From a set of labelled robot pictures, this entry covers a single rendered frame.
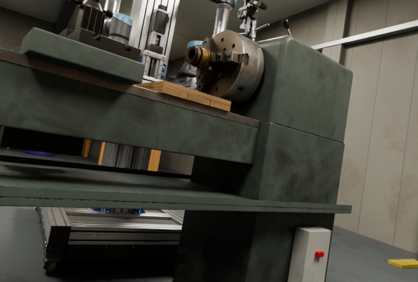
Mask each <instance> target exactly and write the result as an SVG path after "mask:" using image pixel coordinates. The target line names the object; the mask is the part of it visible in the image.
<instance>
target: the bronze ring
mask: <svg viewBox="0 0 418 282"><path fill-rule="evenodd" d="M186 61H187V63H189V64H191V65H192V66H193V67H196V68H198V69H199V70H203V69H204V68H209V67H210V66H211V63H209V61H210V51H209V50H208V49H206V48H201V47H197V46H192V47H191V48H189V50H188V52H187V56H186Z"/></svg>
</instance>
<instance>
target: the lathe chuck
mask: <svg viewBox="0 0 418 282"><path fill-rule="evenodd" d="M213 40H214V43H215V46H216V50H217V52H218V53H220V52H223V53H225V54H227V53H229V52H236V53H237V54H240V55H241V54H244V55H245V54H247V56H248V61H247V65H244V63H239V64H236V65H232V66H229V67H224V68H221V67H218V66H216V65H213V64H211V66H210V67H209V69H211V70H213V71H214V72H216V73H219V75H216V76H215V78H214V81H213V83H212V85H211V87H210V89H209V91H208V93H207V94H209V95H212V96H216V97H218V98H222V99H224V100H228V101H231V104H233V103H236V102H237V101H239V100H240V99H242V97H244V96H245V94H246V93H247V92H248V91H249V89H250V88H251V86H252V84H253V82H254V79H255V78H256V74H257V71H258V64H259V56H258V50H257V48H256V46H255V44H254V42H253V41H252V40H251V39H249V38H247V37H245V36H243V35H241V34H239V33H237V32H235V31H232V30H225V31H222V32H220V33H218V34H217V35H215V36H214V37H213ZM197 76H198V73H196V82H197V85H198V83H199V80H197ZM239 86H244V88H243V90H242V91H241V92H237V91H236V89H237V88H238V87H239Z"/></svg>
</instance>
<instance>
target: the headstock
mask: <svg viewBox="0 0 418 282"><path fill-rule="evenodd" d="M256 43H257V44H258V45H259V46H260V48H261V50H262V52H263V56H264V70H263V73H262V77H261V81H260V82H259V85H258V87H257V89H256V90H255V92H254V93H253V94H252V95H251V97H250V98H249V99H248V100H246V101H245V102H244V103H242V104H240V105H238V106H231V107H230V111H228V112H230V113H234V114H237V115H241V116H245V117H247V118H252V119H254V120H258V121H263V122H272V123H276V124H279V125H282V126H286V127H289V128H293V129H297V130H300V131H304V132H306V133H310V134H314V135H317V136H321V137H324V138H328V139H332V140H334V141H338V142H341V143H344V138H345V130H346V121H347V116H348V108H349V103H350V95H351V86H352V81H353V72H352V71H351V70H350V69H348V68H346V67H344V66H343V65H341V64H339V63H338V62H336V61H334V60H332V59H331V58H329V57H327V56H326V55H324V54H322V53H320V52H319V51H317V50H315V49H313V48H311V47H310V46H308V45H307V44H305V43H303V42H301V41H299V40H298V39H296V38H295V37H292V36H291V35H285V36H282V37H276V38H272V39H267V40H262V41H258V42H256ZM274 60H275V61H274ZM271 74H272V75H271ZM272 82H273V83H272Z"/></svg>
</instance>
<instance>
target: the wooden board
mask: <svg viewBox="0 0 418 282"><path fill-rule="evenodd" d="M134 85H135V86H137V87H141V88H146V89H148V90H152V91H155V92H159V93H163V94H166V95H170V96H174V97H177V98H181V99H184V100H188V101H192V102H194V103H199V104H201V105H205V106H209V107H212V108H216V109H219V110H223V111H230V106H231V101H228V100H224V99H222V98H218V97H216V96H212V95H209V94H206V93H202V92H199V91H196V90H192V89H190V88H187V87H183V86H180V85H177V84H174V83H170V82H167V81H158V82H148V83H140V84H134Z"/></svg>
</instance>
